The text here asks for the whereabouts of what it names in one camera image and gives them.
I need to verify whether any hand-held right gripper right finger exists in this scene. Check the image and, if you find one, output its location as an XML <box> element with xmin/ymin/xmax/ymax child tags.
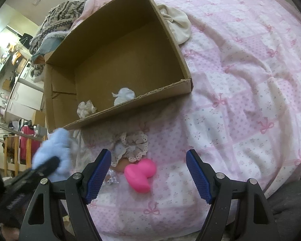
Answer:
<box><xmin>186</xmin><ymin>149</ymin><xmax>281</xmax><ymax>241</ymax></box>

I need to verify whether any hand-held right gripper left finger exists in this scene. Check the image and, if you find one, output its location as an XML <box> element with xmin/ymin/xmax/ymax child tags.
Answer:
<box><xmin>18</xmin><ymin>149</ymin><xmax>112</xmax><ymax>241</ymax></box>

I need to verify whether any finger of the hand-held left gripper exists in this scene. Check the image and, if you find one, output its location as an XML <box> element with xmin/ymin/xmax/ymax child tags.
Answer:
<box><xmin>27</xmin><ymin>156</ymin><xmax>61</xmax><ymax>181</ymax></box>

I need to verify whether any light blue plush toy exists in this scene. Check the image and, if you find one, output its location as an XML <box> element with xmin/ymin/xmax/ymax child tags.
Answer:
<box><xmin>31</xmin><ymin>128</ymin><xmax>72</xmax><ymax>182</ymax></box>

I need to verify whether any pink heart-shaped soft toy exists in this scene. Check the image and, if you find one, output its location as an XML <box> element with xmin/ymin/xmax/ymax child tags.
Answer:
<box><xmin>124</xmin><ymin>159</ymin><xmax>157</xmax><ymax>194</ymax></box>

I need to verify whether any brown cardboard box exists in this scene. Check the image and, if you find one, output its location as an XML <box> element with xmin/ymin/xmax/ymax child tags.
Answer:
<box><xmin>44</xmin><ymin>0</ymin><xmax>192</xmax><ymax>133</ymax></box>

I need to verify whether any skin-coloured soft doll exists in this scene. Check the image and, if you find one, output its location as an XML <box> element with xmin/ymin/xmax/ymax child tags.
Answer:
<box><xmin>110</xmin><ymin>159</ymin><xmax>128</xmax><ymax>174</ymax></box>

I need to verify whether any small clear beaded trinket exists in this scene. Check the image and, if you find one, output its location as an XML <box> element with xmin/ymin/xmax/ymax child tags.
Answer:
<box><xmin>105</xmin><ymin>170</ymin><xmax>119</xmax><ymax>186</ymax></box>

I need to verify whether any red hanging cloth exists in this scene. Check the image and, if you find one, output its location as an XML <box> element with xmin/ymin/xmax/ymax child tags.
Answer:
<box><xmin>19</xmin><ymin>125</ymin><xmax>42</xmax><ymax>165</ymax></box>

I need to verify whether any wooden rack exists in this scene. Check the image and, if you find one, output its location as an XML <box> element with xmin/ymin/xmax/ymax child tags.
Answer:
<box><xmin>0</xmin><ymin>131</ymin><xmax>49</xmax><ymax>179</ymax></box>

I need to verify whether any white lace scrunchie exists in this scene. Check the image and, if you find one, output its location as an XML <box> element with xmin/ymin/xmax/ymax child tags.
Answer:
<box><xmin>110</xmin><ymin>131</ymin><xmax>149</xmax><ymax>163</ymax></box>

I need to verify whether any white cabinet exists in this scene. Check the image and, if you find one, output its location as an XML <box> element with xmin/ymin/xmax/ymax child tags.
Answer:
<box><xmin>4</xmin><ymin>80</ymin><xmax>45</xmax><ymax>118</ymax></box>

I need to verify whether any cream ruffled scrunchie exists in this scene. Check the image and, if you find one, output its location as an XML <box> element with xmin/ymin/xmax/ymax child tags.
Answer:
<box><xmin>77</xmin><ymin>100</ymin><xmax>98</xmax><ymax>120</ymax></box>

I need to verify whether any white balled sock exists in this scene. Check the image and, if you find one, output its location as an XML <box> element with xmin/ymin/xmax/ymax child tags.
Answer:
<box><xmin>112</xmin><ymin>87</ymin><xmax>136</xmax><ymax>106</ymax></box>

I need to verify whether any white washing machine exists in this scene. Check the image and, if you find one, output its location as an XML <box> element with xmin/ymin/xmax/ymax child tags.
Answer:
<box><xmin>26</xmin><ymin>63</ymin><xmax>45</xmax><ymax>84</ymax></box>

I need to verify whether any pink printed bedsheet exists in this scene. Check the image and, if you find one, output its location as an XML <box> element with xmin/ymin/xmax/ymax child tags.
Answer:
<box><xmin>63</xmin><ymin>0</ymin><xmax>301</xmax><ymax>241</ymax></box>

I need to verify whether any dark grey blanket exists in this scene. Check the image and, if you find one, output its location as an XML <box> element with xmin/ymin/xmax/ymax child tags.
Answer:
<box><xmin>264</xmin><ymin>176</ymin><xmax>301</xmax><ymax>241</ymax></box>

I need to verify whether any grey patterned knit sweater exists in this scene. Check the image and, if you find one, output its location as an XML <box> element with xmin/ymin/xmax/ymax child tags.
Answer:
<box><xmin>30</xmin><ymin>1</ymin><xmax>91</xmax><ymax>56</ymax></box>

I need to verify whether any cream white cloth hat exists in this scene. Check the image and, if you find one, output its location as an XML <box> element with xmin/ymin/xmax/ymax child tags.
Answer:
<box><xmin>156</xmin><ymin>4</ymin><xmax>191</xmax><ymax>45</ymax></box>

